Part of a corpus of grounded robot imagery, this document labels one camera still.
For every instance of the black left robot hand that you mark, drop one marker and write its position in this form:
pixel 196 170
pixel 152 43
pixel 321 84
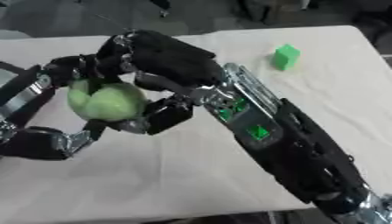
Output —
pixel 30 143

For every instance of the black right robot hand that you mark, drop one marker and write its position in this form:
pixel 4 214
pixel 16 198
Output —
pixel 168 58

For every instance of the green toy ball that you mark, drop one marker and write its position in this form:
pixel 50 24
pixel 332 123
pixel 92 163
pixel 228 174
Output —
pixel 109 102

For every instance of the silver and black right robot arm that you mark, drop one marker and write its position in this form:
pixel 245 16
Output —
pixel 286 137

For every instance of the black chair leg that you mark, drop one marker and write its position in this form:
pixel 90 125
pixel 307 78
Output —
pixel 162 7

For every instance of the green cube block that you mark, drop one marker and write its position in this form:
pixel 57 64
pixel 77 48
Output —
pixel 286 57

